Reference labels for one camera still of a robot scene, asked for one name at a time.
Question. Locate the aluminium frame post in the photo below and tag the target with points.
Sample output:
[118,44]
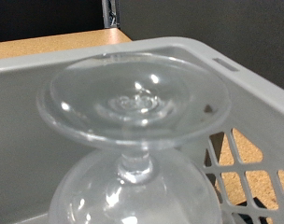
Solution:
[110,12]

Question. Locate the grey plastic crate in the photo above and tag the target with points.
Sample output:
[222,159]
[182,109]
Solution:
[23,124]

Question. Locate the black backdrop curtain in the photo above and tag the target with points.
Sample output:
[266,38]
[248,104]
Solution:
[39,15]

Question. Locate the clear wine glass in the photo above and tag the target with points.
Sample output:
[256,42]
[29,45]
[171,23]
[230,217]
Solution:
[132,102]

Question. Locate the dark grey backdrop panel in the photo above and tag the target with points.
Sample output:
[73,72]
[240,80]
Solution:
[210,18]

